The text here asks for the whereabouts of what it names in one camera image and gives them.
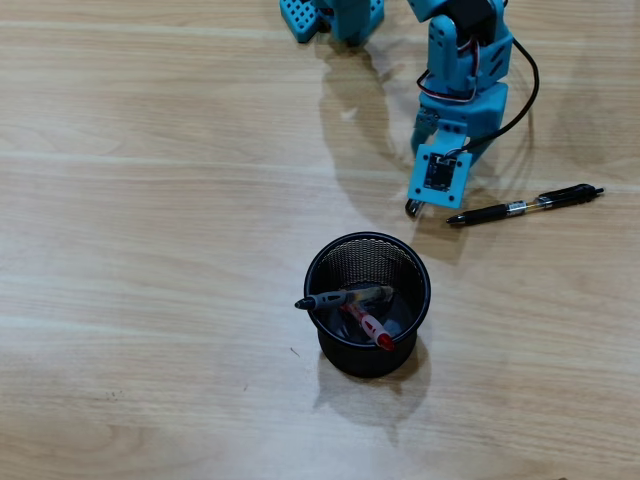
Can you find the black mesh pen holder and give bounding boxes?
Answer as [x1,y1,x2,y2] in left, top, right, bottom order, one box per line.
[303,231,433,380]

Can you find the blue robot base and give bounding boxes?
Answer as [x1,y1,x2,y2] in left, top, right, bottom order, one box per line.
[278,0,387,48]

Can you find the red retractable pen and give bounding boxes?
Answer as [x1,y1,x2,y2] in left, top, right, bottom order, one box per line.
[339,304,397,353]

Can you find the black retractable pen yellow band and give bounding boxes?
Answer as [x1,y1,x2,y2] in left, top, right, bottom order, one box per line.
[445,183,606,229]

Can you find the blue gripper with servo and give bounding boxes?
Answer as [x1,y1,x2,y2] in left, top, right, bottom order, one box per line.
[410,82,510,174]

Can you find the blue wrist camera module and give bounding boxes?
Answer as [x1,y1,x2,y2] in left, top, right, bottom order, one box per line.
[406,143,474,209]

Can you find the black camera cable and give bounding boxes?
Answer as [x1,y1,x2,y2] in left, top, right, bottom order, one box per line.
[447,37,541,157]

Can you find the grey grip black pen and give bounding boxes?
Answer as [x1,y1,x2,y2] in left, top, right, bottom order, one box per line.
[293,284,396,312]

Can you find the red white black servo wires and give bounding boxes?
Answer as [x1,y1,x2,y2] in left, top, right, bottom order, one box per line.
[416,38,482,105]

